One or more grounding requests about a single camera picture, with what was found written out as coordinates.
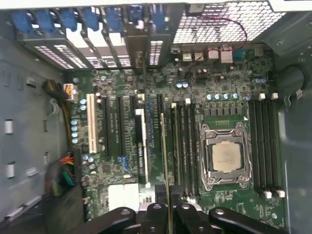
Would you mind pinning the black RAM slot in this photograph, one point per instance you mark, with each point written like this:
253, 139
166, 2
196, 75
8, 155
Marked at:
173, 105
262, 146
255, 146
183, 146
195, 146
189, 146
269, 146
276, 146

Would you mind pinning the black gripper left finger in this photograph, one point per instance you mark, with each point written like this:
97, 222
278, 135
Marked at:
156, 219

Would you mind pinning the silver chipset heatsink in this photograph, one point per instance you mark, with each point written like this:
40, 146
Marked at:
123, 195

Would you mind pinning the green RAM stick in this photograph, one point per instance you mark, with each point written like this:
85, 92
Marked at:
165, 158

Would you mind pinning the metal locking lever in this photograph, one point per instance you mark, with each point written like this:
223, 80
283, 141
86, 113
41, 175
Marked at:
209, 179
249, 168

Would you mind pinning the metal socket cover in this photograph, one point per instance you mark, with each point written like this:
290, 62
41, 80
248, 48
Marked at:
224, 137

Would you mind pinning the small grey switch box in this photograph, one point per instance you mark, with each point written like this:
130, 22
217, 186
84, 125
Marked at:
195, 8

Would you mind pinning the white expansion slot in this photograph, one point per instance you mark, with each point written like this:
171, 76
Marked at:
92, 122

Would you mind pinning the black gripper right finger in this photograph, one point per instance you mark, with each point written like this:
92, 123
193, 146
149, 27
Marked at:
187, 219

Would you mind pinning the CPU socket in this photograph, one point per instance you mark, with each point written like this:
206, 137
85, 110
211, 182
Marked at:
204, 170

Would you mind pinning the black expansion slot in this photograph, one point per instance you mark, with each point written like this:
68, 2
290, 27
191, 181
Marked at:
106, 126
133, 102
160, 102
121, 126

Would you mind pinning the green motherboard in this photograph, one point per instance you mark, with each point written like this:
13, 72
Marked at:
219, 80

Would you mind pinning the blue slot clip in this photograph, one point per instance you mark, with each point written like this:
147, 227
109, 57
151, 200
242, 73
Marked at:
90, 17
70, 20
158, 22
46, 23
23, 24
114, 20
136, 14

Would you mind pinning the silver CPU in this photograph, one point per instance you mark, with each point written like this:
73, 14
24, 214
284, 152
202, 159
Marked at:
228, 158

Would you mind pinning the black open PC case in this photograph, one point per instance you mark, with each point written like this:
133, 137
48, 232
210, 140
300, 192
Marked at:
292, 146

